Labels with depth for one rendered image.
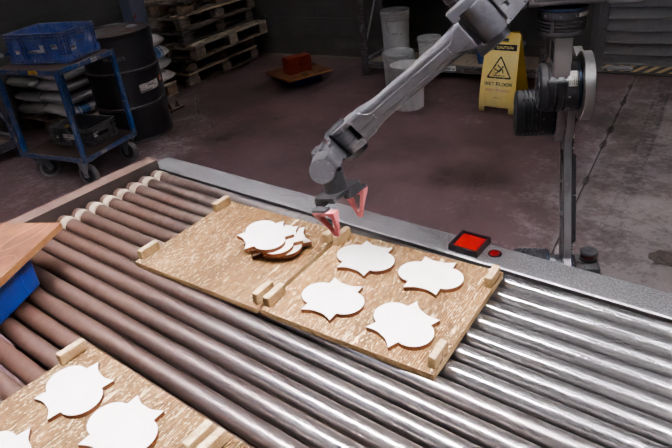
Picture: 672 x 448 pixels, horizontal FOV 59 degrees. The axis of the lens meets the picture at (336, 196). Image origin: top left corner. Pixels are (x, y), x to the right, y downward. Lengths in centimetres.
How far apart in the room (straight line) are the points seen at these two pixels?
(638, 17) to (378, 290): 475
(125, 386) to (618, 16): 520
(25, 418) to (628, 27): 534
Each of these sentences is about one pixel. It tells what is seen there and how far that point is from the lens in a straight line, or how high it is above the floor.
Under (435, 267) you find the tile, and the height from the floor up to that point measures 95.
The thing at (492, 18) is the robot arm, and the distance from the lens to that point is 120.
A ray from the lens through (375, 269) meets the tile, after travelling 136.
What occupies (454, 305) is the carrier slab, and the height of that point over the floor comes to 94.
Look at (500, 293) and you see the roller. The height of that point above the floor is 92.
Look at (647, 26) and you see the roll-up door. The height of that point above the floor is 41.
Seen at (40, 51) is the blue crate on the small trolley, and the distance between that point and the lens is 458.
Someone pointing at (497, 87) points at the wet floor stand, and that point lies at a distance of 487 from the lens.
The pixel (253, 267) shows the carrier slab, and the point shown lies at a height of 94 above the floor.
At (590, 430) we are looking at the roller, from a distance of 110.
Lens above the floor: 172
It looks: 27 degrees down
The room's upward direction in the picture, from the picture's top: 7 degrees counter-clockwise
